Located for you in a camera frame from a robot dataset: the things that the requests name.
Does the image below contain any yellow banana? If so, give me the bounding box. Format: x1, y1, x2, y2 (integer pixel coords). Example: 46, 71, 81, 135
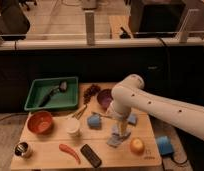
69, 105, 87, 119

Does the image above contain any black dish brush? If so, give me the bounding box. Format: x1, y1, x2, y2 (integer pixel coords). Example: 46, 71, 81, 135
39, 81, 67, 107

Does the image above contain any black remote control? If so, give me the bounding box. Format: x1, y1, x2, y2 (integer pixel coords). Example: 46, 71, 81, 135
80, 144, 102, 168

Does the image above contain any black office chair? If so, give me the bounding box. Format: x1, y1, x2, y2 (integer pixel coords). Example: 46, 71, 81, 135
0, 0, 30, 41

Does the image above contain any green plastic tray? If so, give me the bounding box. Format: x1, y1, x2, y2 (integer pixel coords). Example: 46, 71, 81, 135
24, 77, 79, 111

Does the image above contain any red bowl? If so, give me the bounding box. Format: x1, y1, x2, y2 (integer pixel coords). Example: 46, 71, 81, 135
27, 111, 54, 135

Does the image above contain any purple bowl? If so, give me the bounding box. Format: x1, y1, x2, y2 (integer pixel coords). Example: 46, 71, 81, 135
97, 89, 113, 109

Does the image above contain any metal spoon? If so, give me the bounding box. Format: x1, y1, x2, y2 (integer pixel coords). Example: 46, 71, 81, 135
91, 111, 114, 119

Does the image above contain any grey metal post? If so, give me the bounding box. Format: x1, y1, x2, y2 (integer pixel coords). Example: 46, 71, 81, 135
85, 10, 95, 45

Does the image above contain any red chili pepper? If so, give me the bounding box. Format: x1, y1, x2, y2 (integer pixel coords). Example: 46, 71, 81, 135
59, 144, 81, 164

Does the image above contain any bunch of dark grapes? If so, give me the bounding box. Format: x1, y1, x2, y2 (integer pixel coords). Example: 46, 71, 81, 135
83, 84, 101, 104

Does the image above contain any white cup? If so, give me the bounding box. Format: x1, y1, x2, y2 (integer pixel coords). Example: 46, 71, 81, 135
66, 118, 80, 136

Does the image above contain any black monitor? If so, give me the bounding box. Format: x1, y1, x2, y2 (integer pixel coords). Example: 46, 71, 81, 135
128, 0, 185, 38

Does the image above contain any blue grey cloth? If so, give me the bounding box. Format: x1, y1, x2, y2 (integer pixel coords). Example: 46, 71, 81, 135
107, 125, 131, 148

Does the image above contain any white horizontal rail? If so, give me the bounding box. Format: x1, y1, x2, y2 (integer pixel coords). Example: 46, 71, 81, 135
0, 37, 204, 51

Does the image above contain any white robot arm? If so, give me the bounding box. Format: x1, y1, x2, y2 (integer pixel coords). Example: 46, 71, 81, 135
108, 74, 204, 141

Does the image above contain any orange apple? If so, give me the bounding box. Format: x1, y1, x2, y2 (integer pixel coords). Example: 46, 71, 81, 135
130, 138, 145, 155

